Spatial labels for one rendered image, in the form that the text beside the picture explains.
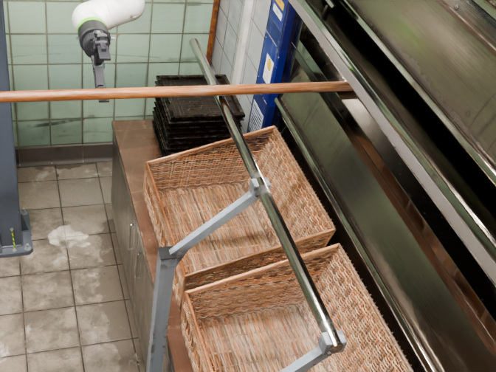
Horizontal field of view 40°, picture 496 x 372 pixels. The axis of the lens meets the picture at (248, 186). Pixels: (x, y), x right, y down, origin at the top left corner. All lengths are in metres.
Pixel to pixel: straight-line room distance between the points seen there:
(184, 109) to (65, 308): 0.96
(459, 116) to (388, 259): 0.50
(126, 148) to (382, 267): 1.24
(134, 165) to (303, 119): 0.71
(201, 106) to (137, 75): 0.84
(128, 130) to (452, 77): 1.56
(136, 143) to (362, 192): 1.08
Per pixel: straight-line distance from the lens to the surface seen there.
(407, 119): 1.61
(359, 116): 2.01
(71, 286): 2.96
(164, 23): 3.22
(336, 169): 2.09
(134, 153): 2.68
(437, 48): 1.65
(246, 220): 2.44
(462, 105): 1.55
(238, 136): 1.82
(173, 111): 2.50
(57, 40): 3.19
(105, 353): 2.74
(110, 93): 1.88
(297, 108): 2.34
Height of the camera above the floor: 2.22
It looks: 39 degrees down
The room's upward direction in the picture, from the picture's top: 11 degrees clockwise
